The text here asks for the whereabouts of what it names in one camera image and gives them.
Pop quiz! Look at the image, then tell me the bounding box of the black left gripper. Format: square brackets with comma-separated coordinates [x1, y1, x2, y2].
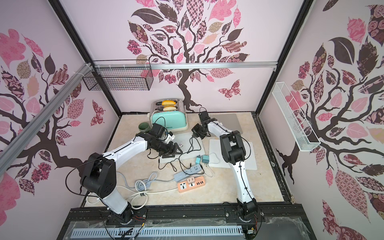
[150, 139, 183, 159]

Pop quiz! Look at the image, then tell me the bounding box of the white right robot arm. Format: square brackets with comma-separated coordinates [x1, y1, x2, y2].
[192, 111, 259, 221]

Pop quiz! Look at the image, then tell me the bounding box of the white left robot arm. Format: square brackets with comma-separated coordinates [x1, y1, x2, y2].
[80, 124, 183, 224]

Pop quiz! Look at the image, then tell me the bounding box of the pink charger on orange strip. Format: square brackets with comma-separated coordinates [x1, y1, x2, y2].
[187, 177, 195, 184]

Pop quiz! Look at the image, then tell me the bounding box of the grey power strip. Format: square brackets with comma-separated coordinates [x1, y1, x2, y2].
[174, 165, 202, 183]

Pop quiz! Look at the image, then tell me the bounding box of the mint green toaster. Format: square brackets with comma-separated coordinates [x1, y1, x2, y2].
[148, 98, 188, 132]

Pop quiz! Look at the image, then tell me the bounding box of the front orange bread slice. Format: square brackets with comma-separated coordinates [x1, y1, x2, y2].
[163, 106, 178, 112]

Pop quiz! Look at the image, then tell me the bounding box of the orange power strip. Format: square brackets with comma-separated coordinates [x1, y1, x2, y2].
[178, 176, 206, 193]

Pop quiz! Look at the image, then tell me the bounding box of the green ceramic cup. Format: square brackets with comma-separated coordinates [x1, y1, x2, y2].
[138, 122, 152, 133]

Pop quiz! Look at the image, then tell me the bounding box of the black charging cable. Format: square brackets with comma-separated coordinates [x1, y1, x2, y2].
[157, 136, 205, 172]

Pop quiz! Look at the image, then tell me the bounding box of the white usb cable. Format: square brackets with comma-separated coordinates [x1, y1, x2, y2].
[203, 152, 221, 178]

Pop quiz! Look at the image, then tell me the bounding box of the light blue strip cable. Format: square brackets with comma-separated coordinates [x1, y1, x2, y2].
[115, 171, 175, 193]

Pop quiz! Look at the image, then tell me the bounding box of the black wire basket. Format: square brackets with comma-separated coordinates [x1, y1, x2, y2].
[83, 60, 154, 91]

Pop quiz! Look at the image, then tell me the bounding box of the white vented cable duct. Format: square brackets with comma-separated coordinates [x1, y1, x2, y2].
[68, 226, 243, 240]

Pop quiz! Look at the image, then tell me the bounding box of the white wire shelf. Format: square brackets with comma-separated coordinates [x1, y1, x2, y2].
[272, 82, 321, 152]

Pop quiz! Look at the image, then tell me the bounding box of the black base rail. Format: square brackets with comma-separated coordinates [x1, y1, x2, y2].
[58, 202, 316, 240]

